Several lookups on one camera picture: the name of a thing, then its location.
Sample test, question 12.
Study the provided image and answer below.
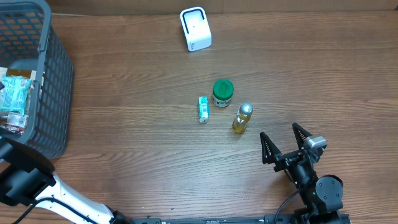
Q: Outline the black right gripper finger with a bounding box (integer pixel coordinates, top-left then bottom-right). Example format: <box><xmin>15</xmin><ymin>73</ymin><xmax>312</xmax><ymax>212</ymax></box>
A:
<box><xmin>292</xmin><ymin>123</ymin><xmax>312</xmax><ymax>149</ymax></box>
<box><xmin>260</xmin><ymin>132</ymin><xmax>282</xmax><ymax>164</ymax></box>

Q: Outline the yellow oil bottle silver cap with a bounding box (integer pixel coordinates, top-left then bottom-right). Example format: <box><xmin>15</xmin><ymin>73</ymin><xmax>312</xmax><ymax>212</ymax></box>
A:
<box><xmin>232</xmin><ymin>102</ymin><xmax>253</xmax><ymax>134</ymax></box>

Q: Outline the green lid jar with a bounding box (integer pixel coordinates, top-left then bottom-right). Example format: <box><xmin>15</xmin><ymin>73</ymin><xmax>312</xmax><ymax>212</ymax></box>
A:
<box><xmin>212</xmin><ymin>79</ymin><xmax>234</xmax><ymax>108</ymax></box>

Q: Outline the small teal box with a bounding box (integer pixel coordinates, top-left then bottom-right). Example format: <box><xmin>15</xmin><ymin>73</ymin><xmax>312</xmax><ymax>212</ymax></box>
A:
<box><xmin>198</xmin><ymin>96</ymin><xmax>210</xmax><ymax>123</ymax></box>

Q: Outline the brown white snack packet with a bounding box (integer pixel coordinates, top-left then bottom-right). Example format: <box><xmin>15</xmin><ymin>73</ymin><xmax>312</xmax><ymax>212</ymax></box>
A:
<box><xmin>1</xmin><ymin>111</ymin><xmax>29</xmax><ymax>135</ymax></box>

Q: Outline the teal snack packet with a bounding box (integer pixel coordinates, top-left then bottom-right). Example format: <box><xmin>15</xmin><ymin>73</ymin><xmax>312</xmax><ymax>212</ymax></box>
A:
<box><xmin>1</xmin><ymin>75</ymin><xmax>32</xmax><ymax>115</ymax></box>

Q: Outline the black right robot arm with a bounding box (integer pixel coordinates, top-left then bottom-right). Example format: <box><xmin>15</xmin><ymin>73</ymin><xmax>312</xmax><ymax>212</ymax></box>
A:
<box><xmin>260</xmin><ymin>123</ymin><xmax>349</xmax><ymax>223</ymax></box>

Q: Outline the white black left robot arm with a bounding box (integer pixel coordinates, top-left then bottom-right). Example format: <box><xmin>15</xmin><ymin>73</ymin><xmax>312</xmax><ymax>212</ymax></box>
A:
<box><xmin>1</xmin><ymin>137</ymin><xmax>132</xmax><ymax>224</ymax></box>

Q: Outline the white barcode scanner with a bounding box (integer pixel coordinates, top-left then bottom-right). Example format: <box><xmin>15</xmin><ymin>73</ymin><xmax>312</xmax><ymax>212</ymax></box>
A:
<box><xmin>180</xmin><ymin>6</ymin><xmax>212</xmax><ymax>52</ymax></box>

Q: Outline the grey plastic basket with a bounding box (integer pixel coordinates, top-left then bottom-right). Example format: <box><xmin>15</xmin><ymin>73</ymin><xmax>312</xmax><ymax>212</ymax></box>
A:
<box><xmin>1</xmin><ymin>0</ymin><xmax>75</xmax><ymax>159</ymax></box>

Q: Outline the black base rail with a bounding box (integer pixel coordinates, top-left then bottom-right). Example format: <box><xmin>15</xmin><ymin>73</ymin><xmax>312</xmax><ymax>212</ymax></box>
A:
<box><xmin>131</xmin><ymin>215</ymin><xmax>351</xmax><ymax>224</ymax></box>

